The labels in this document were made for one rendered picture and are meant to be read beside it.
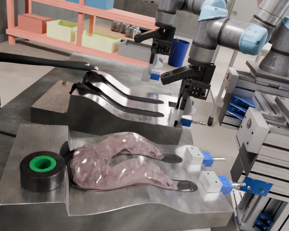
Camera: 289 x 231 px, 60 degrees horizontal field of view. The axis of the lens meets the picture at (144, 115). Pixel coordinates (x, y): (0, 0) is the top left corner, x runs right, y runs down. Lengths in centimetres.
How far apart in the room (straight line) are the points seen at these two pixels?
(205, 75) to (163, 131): 22
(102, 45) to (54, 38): 80
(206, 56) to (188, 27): 756
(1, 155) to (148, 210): 44
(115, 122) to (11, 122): 34
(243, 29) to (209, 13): 10
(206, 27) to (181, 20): 756
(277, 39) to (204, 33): 57
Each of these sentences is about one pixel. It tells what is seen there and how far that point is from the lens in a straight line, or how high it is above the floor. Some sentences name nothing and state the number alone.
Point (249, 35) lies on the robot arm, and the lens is 73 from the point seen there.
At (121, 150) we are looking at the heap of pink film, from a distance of 65.
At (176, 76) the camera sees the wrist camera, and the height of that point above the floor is 104.
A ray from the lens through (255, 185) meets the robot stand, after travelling 95.
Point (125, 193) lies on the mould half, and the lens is 55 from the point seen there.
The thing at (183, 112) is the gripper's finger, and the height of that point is 93.
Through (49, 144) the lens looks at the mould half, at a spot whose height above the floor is 91.
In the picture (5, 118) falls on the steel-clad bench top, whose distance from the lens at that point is 95.
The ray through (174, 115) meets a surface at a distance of 85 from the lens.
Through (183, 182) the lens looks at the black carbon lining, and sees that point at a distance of 68.
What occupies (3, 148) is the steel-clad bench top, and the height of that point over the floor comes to 80.
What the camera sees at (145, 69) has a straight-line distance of 110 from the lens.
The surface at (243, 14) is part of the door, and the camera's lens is 841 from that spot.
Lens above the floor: 128
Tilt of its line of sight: 27 degrees down
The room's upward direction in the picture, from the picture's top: 13 degrees clockwise
